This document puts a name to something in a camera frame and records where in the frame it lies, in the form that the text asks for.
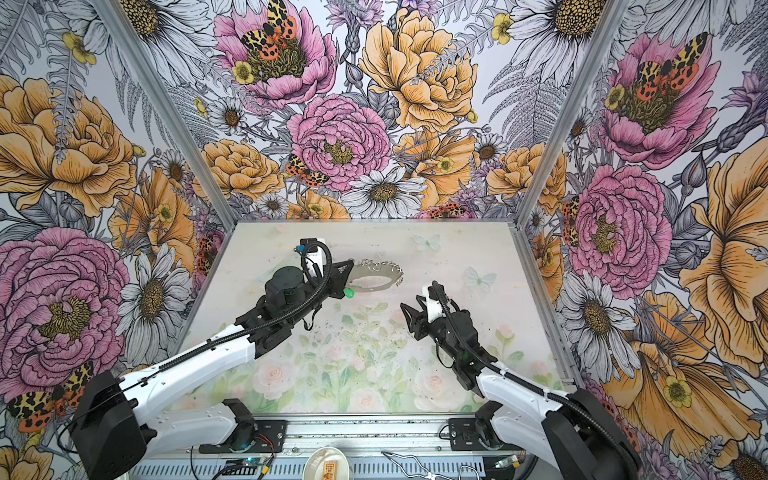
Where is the green circuit board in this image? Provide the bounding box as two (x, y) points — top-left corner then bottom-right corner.
(226, 457), (268, 476)

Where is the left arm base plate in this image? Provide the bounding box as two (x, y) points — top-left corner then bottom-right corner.
(198, 419), (288, 454)

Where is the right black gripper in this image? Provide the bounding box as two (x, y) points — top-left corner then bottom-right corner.
(399, 297), (460, 363)

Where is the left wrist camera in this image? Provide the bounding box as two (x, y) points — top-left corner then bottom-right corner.
(295, 238), (326, 280)

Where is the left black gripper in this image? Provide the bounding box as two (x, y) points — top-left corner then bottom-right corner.
(286, 259), (355, 324)

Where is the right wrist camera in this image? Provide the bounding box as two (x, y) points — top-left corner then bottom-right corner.
(422, 284), (445, 323)

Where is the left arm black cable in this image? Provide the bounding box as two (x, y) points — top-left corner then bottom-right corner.
(56, 239), (334, 457)

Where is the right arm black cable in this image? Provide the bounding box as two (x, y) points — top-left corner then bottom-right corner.
(430, 280), (642, 480)

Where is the aluminium front rail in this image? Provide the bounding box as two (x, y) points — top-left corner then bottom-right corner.
(107, 408), (555, 466)

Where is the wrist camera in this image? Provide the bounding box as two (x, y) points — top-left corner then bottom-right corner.
(422, 284), (445, 323)
(295, 238), (326, 280)

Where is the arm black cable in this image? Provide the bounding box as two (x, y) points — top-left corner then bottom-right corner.
(430, 280), (642, 480)
(56, 239), (334, 457)

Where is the white round dish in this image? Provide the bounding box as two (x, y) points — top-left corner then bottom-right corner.
(302, 446), (353, 480)

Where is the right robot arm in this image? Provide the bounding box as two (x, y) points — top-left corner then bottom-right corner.
(400, 288), (642, 479)

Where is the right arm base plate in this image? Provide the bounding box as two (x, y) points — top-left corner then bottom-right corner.
(445, 417), (521, 451)

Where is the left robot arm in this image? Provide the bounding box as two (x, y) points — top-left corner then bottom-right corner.
(68, 260), (354, 479)

